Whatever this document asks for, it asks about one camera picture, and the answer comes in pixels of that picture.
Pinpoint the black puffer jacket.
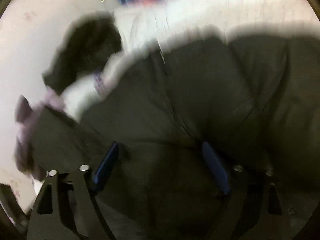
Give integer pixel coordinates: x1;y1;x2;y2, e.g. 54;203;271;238
30;22;320;240

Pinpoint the purple patterned blanket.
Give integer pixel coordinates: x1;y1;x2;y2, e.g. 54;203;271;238
14;87;65;181

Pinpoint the black garment pile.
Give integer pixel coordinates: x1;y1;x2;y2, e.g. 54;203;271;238
42;13;123;95

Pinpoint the white striped duvet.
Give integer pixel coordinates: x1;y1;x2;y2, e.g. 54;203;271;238
62;0;319;120

